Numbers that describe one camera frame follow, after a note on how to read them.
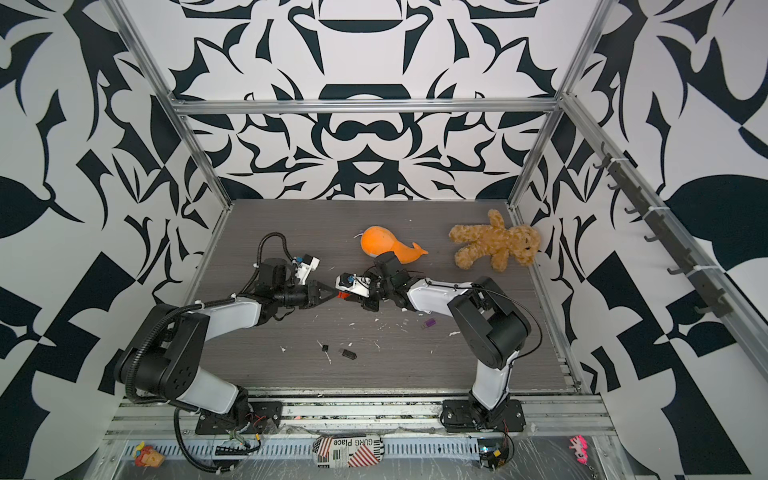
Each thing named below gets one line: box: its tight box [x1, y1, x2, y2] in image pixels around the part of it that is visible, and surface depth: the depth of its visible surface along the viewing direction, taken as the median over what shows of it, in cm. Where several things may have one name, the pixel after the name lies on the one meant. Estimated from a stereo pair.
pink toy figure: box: [568, 435, 589, 464], surface depth 72 cm
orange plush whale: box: [360, 226, 429, 264], surface depth 103 cm
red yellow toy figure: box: [132, 441, 166, 468], surface depth 69 cm
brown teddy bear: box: [449, 209, 541, 272], surface depth 104 cm
